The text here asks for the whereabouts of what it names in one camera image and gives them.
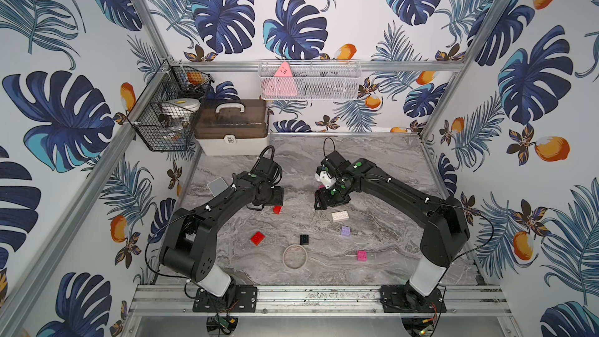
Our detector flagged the clear wall shelf basket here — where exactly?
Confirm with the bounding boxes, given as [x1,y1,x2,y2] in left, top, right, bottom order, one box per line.
[257,60,362,101]

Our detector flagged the tape roll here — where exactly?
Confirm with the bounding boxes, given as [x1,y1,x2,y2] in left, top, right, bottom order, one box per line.
[282,244,308,270]

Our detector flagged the grey square card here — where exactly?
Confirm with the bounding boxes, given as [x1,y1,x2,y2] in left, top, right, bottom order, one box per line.
[207,177,229,197]

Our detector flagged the white bowl in basket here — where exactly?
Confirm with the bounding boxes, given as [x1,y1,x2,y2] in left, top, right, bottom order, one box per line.
[161,98,201,117]

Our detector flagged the red 2x2 lego brick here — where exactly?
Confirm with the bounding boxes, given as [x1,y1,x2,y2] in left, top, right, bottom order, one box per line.
[251,232,265,246]

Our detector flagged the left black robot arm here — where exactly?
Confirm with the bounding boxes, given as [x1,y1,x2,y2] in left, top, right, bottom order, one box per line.
[159,157,284,297]

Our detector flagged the pink triangle object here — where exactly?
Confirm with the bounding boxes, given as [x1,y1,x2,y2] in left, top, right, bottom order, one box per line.
[262,62,298,98]

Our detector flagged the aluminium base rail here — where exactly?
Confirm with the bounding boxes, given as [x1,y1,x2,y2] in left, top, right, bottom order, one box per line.
[129,286,513,318]

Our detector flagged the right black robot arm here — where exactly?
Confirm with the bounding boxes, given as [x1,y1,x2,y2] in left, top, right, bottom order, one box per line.
[314,151,470,296]

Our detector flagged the white 2x4 lego brick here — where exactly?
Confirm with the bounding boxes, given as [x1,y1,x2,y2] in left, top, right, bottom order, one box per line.
[331,211,349,222]

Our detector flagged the brown lid storage box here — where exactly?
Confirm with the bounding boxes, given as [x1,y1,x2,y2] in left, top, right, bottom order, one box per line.
[193,99,269,156]

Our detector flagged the black wire basket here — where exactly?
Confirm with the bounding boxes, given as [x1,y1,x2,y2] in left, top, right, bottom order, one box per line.
[126,60,214,152]

